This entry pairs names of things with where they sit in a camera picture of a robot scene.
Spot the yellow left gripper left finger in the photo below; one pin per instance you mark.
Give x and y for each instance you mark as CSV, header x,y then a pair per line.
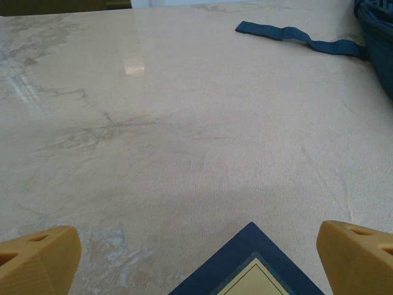
x,y
40,261

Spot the blue bordered book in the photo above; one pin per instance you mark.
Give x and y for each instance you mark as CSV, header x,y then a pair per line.
x,y
215,273

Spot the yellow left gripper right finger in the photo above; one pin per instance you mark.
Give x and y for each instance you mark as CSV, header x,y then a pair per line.
x,y
356,261

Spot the navy blue backpack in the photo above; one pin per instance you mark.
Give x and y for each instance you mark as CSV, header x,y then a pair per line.
x,y
379,46

